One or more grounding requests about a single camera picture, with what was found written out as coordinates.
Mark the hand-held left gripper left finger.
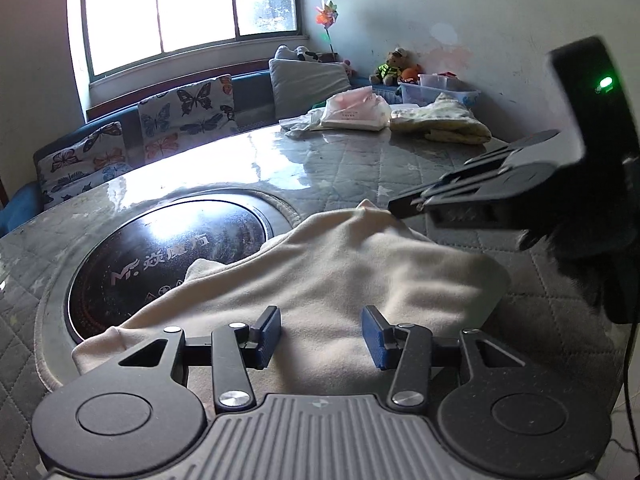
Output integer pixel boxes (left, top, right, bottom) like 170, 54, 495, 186
107, 306, 282, 415

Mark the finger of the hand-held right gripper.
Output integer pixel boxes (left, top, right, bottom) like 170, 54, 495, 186
387, 175, 507, 229
440, 130, 562, 187

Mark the clear plastic storage box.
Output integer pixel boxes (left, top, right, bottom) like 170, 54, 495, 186
397, 73, 482, 109

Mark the light grey pillow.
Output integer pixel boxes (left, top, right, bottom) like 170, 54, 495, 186
269, 57, 352, 122

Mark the black and white plush toy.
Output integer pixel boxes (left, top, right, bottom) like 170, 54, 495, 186
275, 44, 322, 64

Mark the butterfly print cushion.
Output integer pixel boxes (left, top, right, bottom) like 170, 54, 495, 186
34, 121, 134, 207
137, 74, 242, 164

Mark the colourful pinwheel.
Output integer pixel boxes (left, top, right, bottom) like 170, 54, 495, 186
314, 2, 342, 62

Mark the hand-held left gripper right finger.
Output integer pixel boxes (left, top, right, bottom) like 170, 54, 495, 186
361, 305, 528, 415

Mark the brown teddy bear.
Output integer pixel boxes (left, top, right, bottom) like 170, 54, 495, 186
369, 46, 409, 87

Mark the cream garment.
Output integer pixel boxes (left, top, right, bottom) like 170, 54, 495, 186
71, 199, 511, 411

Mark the yellow folded cloth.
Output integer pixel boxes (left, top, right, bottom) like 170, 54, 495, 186
389, 92, 494, 147

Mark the blue sofa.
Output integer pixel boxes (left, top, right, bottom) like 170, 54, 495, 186
0, 70, 281, 237

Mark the black cable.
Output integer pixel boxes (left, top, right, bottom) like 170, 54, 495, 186
607, 322, 640, 461

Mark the window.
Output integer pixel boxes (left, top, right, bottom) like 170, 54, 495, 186
79, 0, 302, 82

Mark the round black induction cooktop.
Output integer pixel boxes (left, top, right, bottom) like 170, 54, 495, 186
35, 187, 302, 392

